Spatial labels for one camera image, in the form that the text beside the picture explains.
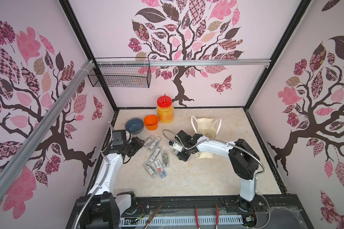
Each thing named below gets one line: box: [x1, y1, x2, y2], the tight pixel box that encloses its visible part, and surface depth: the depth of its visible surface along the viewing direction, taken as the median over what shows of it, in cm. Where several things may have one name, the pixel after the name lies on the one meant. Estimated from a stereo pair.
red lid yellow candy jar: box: [156, 93, 175, 125], surface depth 105 cm
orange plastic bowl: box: [143, 114, 160, 131], surface depth 109 cm
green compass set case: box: [161, 148, 171, 169], surface depth 92 cm
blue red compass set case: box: [153, 159, 168, 181], surface depth 87 cm
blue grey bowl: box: [124, 117, 145, 135], surface depth 106 cm
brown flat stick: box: [142, 203, 164, 229], surface depth 71 cm
